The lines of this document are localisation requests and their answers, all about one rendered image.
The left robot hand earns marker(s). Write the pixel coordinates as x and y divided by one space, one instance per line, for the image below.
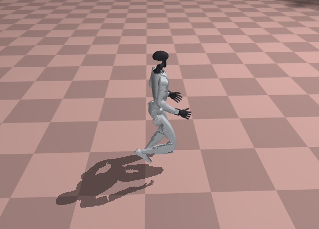
173 96

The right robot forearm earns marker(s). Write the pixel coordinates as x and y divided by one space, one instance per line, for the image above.
168 108

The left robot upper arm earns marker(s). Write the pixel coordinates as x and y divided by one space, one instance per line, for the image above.
150 81

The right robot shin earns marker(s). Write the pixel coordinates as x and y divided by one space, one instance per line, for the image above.
159 149

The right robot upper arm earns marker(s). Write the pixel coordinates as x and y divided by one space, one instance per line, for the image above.
162 83

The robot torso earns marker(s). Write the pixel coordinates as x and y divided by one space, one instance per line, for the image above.
153 108

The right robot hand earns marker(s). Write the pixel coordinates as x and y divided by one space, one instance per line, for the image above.
183 113

